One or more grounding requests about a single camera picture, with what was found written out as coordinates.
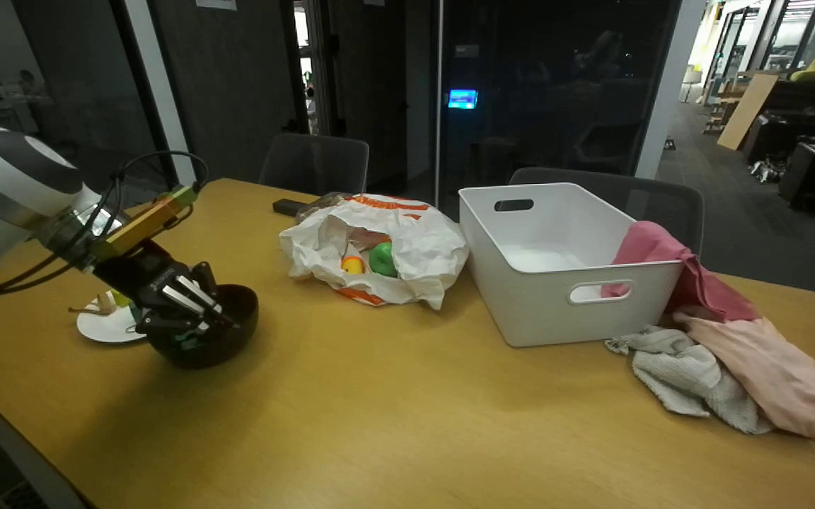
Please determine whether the white plastic bag orange print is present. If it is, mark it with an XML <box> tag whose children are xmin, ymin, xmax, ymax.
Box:
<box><xmin>278</xmin><ymin>193</ymin><xmax>472</xmax><ymax>311</ymax></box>

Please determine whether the thin tan ring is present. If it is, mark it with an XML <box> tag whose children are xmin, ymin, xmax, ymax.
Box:
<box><xmin>66</xmin><ymin>291</ymin><xmax>119</xmax><ymax>319</ymax></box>

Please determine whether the black bowl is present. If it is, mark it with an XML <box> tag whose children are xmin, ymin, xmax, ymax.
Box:
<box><xmin>137</xmin><ymin>284</ymin><xmax>263</xmax><ymax>374</ymax></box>

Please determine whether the white plate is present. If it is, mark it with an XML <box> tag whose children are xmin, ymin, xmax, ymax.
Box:
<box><xmin>73</xmin><ymin>288</ymin><xmax>151</xmax><ymax>349</ymax></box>

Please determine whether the clear bag of brown items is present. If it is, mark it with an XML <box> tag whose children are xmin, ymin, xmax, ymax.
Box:
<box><xmin>305</xmin><ymin>190</ymin><xmax>355</xmax><ymax>216</ymax></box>

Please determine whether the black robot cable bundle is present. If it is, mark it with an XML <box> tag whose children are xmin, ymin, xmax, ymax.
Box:
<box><xmin>0</xmin><ymin>149</ymin><xmax>212</xmax><ymax>306</ymax></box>

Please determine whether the green apple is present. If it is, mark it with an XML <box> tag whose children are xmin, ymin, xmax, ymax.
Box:
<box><xmin>365</xmin><ymin>241</ymin><xmax>402</xmax><ymax>281</ymax></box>

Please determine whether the dark pink cloth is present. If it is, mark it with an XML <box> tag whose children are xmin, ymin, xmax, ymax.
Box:
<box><xmin>601</xmin><ymin>217</ymin><xmax>765</xmax><ymax>326</ymax></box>

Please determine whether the blue lit wall screen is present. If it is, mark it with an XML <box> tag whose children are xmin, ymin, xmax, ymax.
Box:
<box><xmin>444</xmin><ymin>89</ymin><xmax>482</xmax><ymax>114</ymax></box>

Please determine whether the leaning wooden board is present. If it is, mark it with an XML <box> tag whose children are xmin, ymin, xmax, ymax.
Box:
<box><xmin>716</xmin><ymin>70</ymin><xmax>781</xmax><ymax>154</ymax></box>

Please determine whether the yellow green wrist mount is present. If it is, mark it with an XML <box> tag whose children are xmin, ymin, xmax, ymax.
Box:
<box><xmin>85</xmin><ymin>180</ymin><xmax>198</xmax><ymax>272</ymax></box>

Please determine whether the white plastic bin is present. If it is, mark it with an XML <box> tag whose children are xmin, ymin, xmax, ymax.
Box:
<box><xmin>457</xmin><ymin>180</ymin><xmax>685</xmax><ymax>350</ymax></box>

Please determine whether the light pink cloth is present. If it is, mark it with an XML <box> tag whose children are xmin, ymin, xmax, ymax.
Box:
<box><xmin>680</xmin><ymin>311</ymin><xmax>815</xmax><ymax>446</ymax></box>

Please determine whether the grey white cloth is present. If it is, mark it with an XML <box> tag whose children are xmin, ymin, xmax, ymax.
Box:
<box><xmin>602</xmin><ymin>322</ymin><xmax>774</xmax><ymax>439</ymax></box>

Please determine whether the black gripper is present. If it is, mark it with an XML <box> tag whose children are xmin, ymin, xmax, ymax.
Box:
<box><xmin>93</xmin><ymin>237</ymin><xmax>242</xmax><ymax>328</ymax></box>

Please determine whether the black rectangular case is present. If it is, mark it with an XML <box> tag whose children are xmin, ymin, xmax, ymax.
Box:
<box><xmin>269</xmin><ymin>195</ymin><xmax>311</xmax><ymax>221</ymax></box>

